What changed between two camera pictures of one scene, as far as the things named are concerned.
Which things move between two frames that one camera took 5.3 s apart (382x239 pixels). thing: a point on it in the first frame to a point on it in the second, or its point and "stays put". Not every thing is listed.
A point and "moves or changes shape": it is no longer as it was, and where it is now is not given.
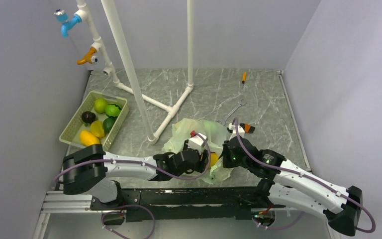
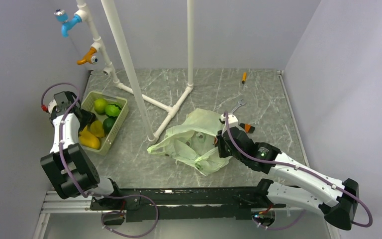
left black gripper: x=200 y=166 to x=86 y=118
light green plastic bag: x=215 y=135 moves or changes shape
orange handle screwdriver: x=243 y=77 stays put
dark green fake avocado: x=108 y=123 stays put
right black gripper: x=226 y=162 to x=220 y=143
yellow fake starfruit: x=97 y=128 stays put
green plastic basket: x=71 y=133 stays put
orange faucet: x=89 y=57 stays put
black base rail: x=148 y=204 stays put
